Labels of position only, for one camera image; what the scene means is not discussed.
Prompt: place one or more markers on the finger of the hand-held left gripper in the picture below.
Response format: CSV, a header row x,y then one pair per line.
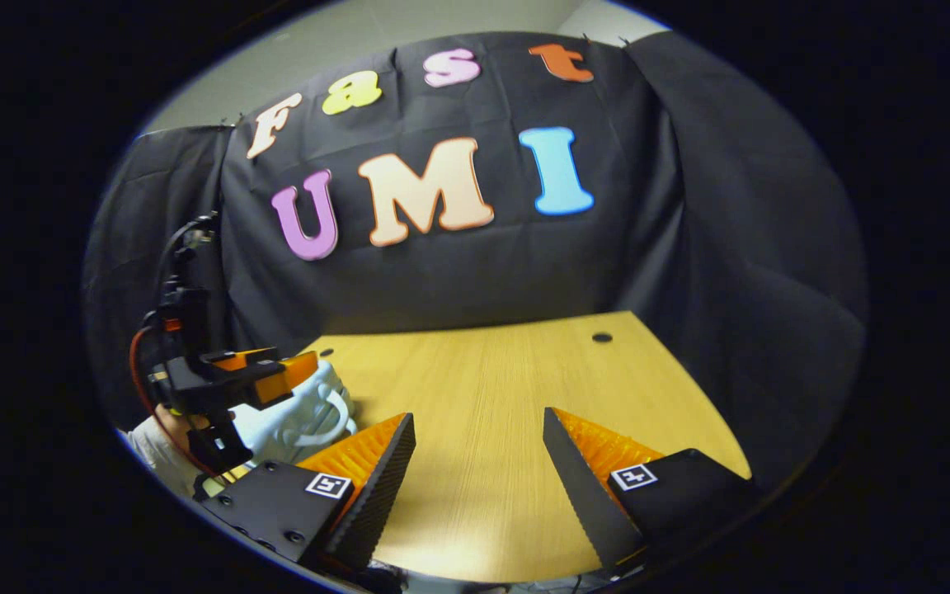
x,y
236,361
285,381

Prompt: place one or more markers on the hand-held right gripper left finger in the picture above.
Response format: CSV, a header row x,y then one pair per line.
x,y
376,495

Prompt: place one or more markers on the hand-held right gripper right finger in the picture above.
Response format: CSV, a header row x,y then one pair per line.
x,y
590,495

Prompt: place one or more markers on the light blue suitcase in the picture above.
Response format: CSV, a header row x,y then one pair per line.
x,y
293,425

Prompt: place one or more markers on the black backdrop cloth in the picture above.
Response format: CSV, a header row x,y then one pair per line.
x,y
648,247

